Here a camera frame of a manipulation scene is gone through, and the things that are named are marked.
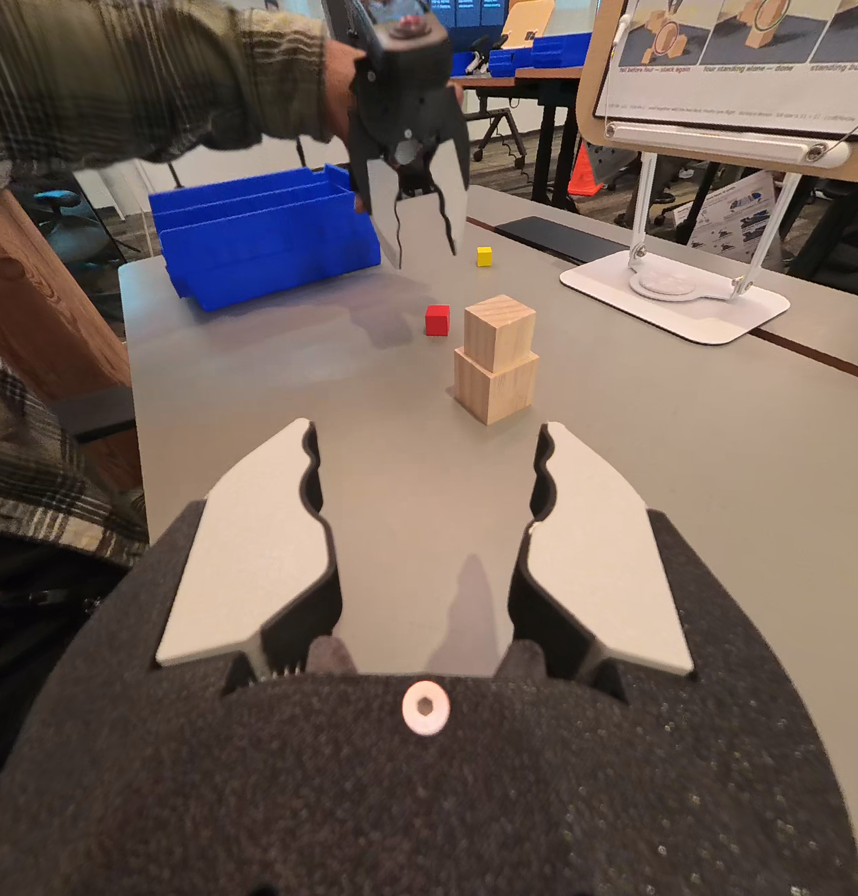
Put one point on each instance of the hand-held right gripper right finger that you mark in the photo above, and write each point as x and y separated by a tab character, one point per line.
607	560

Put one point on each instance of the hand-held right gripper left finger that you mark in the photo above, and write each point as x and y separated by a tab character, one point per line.
250	546

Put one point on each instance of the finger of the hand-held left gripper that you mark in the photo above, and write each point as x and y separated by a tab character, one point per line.
453	182
385	203

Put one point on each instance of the red wooden cube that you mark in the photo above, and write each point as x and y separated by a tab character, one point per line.
437	320

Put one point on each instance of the small natural wooden cube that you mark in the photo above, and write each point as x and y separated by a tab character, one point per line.
499	336

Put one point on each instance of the large natural wooden cube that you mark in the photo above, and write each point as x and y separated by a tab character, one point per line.
495	392

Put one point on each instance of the person's left hand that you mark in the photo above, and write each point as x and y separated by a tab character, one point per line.
339	84

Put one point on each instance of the small blue bin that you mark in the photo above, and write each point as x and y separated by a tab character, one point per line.
460	64
511	63
562	50

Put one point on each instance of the black white device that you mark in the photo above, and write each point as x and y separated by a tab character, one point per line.
478	63

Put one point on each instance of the black flat tablet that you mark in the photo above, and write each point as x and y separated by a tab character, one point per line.
562	238

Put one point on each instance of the blue plastic bin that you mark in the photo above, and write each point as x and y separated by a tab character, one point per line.
261	238

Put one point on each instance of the orange traffic cone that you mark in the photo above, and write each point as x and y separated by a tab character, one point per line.
585	175

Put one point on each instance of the background table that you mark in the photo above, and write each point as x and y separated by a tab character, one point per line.
541	80

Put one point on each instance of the light wooden board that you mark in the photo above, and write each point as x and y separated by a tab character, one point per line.
528	24

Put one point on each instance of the person's plaid shirt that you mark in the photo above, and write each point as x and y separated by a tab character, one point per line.
37	476

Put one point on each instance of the person's dark trousers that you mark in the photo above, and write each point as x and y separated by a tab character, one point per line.
23	665

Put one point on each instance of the printed leaflet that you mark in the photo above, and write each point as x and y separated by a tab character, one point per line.
726	213

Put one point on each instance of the white stand with wooden board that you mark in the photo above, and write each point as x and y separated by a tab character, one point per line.
737	315

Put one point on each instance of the printed instruction sheet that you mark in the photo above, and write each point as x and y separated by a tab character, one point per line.
737	98

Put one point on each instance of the teal office chair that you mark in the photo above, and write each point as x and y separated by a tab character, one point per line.
79	231

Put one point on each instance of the dark wall monitor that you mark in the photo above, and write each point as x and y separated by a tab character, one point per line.
471	12

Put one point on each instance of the black table bracket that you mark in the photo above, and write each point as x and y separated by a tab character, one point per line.
93	416

